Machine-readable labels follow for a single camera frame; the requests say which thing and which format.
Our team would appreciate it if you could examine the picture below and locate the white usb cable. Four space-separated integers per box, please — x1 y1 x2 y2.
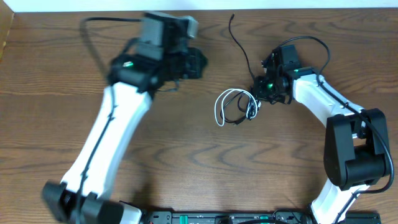
213 88 259 128

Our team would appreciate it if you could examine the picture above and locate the black usb cable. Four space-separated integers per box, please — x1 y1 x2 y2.
219 12 262 126

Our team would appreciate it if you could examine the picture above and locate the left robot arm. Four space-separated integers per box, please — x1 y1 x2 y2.
42 11 207 223

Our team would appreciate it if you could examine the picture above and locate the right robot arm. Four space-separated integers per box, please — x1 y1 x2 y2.
252 45 394 223

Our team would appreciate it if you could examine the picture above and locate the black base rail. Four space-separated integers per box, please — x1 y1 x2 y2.
136 210 382 224

